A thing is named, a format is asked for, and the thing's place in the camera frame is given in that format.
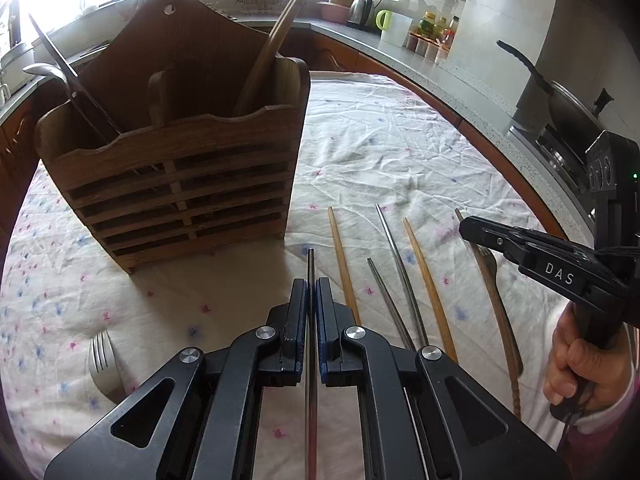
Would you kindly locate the steel chopstick short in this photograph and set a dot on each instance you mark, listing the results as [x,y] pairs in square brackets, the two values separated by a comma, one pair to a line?
[311,375]

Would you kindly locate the wooden utensil holder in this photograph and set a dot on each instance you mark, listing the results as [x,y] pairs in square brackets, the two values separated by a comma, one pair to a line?
[181,171]

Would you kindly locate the light wooden chopstick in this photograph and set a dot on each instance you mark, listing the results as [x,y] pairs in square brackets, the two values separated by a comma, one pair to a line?
[346,280]

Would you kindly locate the bamboo chopstick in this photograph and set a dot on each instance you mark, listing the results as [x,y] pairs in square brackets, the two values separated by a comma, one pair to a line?
[436,303]

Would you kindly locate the pink basin with bowls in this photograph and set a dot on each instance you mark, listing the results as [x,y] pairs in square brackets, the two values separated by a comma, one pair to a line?
[335,11]

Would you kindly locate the steel spoon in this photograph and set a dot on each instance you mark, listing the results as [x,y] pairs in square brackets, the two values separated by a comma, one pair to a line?
[53,72]

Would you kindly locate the seasoning bottles rack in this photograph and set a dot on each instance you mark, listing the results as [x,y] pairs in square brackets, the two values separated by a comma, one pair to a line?
[432,37]

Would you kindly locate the gas stove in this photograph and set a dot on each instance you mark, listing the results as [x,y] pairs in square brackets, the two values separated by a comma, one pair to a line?
[559,157]

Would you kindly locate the green handled white jug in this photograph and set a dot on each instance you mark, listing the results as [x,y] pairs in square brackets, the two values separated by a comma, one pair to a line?
[394,27]

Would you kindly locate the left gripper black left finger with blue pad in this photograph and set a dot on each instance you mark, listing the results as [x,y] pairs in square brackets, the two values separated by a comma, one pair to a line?
[197,416]

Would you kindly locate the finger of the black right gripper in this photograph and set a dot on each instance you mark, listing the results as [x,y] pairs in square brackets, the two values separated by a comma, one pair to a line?
[510,244]

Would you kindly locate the floral white tablecloth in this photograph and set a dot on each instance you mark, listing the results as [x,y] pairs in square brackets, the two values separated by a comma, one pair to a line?
[376,162]

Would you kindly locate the long brown wooden chopstick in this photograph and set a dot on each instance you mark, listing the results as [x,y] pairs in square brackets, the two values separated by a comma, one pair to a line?
[266,56]

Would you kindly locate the person's right hand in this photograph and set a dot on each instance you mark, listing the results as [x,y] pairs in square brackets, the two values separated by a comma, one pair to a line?
[571,358]

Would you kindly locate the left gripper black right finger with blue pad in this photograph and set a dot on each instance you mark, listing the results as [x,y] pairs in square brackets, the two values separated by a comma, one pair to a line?
[422,416]

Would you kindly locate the lower wooden kitchen cabinets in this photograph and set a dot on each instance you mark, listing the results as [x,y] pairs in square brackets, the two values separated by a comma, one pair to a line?
[321,52]

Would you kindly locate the steel electric kettle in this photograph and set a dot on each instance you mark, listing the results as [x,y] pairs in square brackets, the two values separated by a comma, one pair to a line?
[359,13]

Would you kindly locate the black frying pan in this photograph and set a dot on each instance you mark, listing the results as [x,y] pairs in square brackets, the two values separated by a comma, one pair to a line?
[577,124]

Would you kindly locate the steel chopstick long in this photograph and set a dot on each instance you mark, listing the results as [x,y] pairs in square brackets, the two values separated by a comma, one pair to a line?
[404,278]

